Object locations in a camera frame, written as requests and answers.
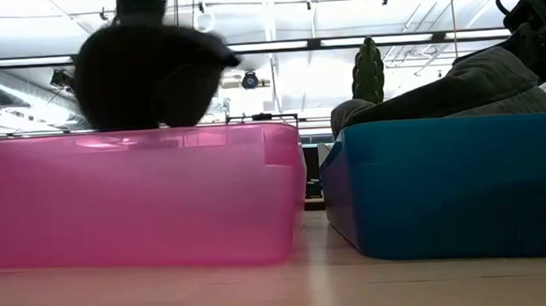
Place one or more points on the translucent pink plastic bin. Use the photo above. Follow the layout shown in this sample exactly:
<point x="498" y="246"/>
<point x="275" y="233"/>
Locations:
<point x="140" y="202"/>

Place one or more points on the teal blue plastic bin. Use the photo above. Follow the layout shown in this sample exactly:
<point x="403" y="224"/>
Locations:
<point x="457" y="190"/>

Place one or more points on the black aluminium rig frame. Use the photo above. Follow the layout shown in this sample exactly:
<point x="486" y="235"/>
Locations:
<point x="314" y="43"/>

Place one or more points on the dark grey baseball cap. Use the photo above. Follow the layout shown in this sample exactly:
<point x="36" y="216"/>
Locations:
<point x="480" y="86"/>

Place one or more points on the tall green cactus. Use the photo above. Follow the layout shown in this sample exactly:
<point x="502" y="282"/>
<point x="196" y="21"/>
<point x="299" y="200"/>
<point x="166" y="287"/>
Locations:
<point x="368" y="70"/>

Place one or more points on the round black overhead camera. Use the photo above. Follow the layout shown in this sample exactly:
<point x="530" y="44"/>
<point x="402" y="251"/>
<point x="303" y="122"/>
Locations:
<point x="250" y="80"/>

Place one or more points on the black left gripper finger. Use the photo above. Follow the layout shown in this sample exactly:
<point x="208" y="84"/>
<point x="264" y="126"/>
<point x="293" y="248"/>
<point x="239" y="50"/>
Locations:
<point x="154" y="7"/>
<point x="129" y="8"/>

